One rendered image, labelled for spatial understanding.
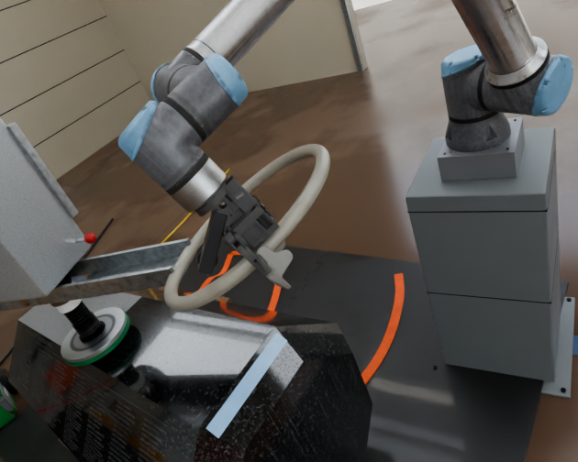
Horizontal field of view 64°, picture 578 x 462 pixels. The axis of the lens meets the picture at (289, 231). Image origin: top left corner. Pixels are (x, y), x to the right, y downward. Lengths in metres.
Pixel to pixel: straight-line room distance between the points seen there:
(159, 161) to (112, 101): 6.89
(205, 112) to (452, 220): 0.99
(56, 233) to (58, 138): 5.67
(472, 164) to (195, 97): 0.98
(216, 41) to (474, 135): 0.87
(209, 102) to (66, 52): 6.65
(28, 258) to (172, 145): 0.68
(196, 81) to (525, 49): 0.81
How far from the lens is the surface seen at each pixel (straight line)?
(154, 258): 1.30
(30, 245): 1.33
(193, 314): 1.48
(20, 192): 1.34
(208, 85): 0.76
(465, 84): 1.44
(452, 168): 1.53
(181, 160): 0.74
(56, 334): 1.83
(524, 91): 1.33
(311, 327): 1.42
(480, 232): 1.55
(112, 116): 7.57
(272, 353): 1.27
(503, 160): 1.50
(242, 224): 0.77
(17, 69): 6.96
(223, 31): 0.93
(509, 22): 1.23
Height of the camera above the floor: 1.65
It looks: 31 degrees down
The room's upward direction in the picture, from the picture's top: 23 degrees counter-clockwise
